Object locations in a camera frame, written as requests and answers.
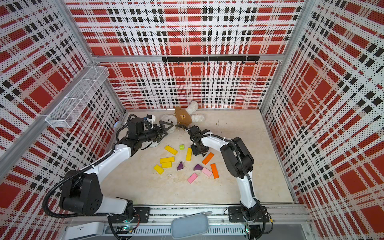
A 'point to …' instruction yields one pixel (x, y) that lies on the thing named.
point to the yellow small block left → (159, 169)
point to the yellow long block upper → (171, 149)
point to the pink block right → (207, 171)
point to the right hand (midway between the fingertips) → (200, 151)
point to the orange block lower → (214, 170)
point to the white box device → (84, 230)
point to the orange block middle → (207, 159)
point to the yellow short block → (167, 164)
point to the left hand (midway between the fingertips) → (173, 128)
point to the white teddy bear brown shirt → (184, 117)
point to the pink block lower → (192, 177)
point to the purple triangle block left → (180, 166)
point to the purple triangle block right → (197, 167)
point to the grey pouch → (190, 225)
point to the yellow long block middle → (168, 159)
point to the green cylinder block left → (181, 147)
